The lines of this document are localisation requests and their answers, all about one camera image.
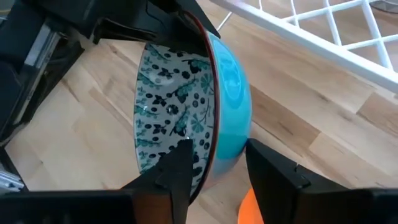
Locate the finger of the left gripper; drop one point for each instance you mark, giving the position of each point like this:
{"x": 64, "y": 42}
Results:
{"x": 196, "y": 12}
{"x": 174, "y": 34}

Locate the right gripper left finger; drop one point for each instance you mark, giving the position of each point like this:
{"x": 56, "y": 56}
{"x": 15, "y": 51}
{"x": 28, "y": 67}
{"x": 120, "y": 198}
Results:
{"x": 180, "y": 174}

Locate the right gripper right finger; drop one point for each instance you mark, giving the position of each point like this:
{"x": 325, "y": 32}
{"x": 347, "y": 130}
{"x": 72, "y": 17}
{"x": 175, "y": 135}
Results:
{"x": 273, "y": 180}

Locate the orange plastic mini bowl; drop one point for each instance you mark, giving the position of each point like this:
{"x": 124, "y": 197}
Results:
{"x": 248, "y": 211}

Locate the floral blue ceramic bowl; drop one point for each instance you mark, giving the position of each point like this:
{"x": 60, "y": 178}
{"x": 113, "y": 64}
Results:
{"x": 174, "y": 93}

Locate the grey geometric plant pot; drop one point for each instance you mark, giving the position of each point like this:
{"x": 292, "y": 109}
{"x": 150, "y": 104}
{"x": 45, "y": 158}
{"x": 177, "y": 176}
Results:
{"x": 385, "y": 4}

